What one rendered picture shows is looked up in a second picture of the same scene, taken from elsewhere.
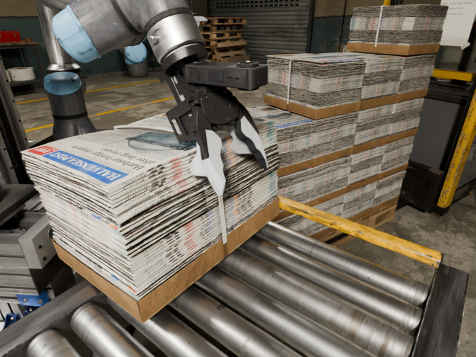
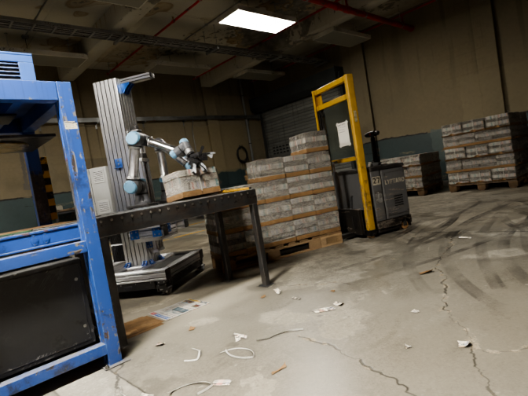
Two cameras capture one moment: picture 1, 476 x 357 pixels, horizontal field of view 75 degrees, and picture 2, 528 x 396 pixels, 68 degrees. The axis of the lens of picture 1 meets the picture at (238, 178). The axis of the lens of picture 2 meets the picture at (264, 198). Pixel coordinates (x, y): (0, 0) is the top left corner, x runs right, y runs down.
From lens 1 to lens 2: 291 cm
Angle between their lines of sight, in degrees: 25
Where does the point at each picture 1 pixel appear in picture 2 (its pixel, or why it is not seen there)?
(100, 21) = (177, 151)
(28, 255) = not seen: hidden behind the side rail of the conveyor
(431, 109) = (355, 179)
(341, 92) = (272, 170)
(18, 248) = not seen: hidden behind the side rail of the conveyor
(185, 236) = (192, 185)
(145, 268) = (184, 187)
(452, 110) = not seen: hidden behind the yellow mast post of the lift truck
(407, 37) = (305, 145)
